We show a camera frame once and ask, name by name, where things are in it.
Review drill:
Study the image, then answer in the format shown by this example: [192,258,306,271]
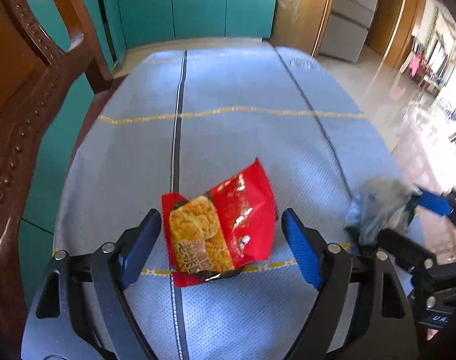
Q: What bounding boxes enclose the teal kitchen cabinets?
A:
[19,0,276,299]

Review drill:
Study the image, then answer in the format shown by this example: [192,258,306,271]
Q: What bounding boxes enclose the carved brown wooden chair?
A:
[0,0,112,350]

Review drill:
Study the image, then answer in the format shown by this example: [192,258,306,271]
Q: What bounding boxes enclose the grey refrigerator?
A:
[320,0,378,63]

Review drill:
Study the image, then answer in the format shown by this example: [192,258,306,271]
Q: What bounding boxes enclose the person's right hand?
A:
[426,328,438,341]

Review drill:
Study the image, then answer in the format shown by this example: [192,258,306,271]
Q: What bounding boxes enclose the red snack bag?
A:
[161,159,278,289]

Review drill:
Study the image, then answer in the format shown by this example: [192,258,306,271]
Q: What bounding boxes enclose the blue woven tablecloth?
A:
[55,47,402,359]

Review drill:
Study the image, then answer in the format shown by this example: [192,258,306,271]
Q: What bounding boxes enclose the dark green plastic bag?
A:
[344,177,421,246]

